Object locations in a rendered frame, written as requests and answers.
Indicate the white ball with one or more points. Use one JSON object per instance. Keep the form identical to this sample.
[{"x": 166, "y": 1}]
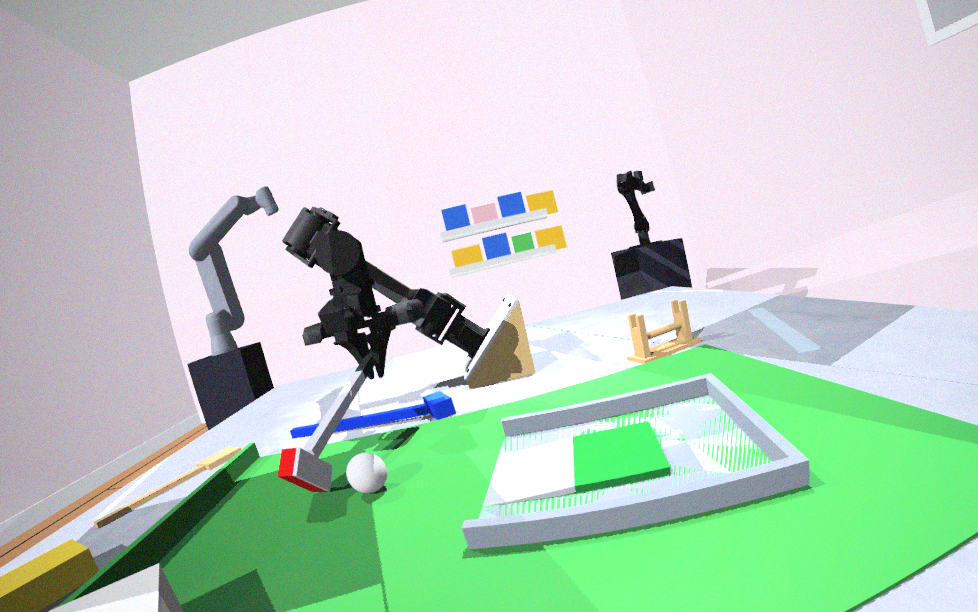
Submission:
[{"x": 366, "y": 473}]

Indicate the blue putter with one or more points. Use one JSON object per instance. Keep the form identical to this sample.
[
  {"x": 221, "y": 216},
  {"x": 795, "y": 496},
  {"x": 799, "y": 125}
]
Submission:
[{"x": 438, "y": 404}]

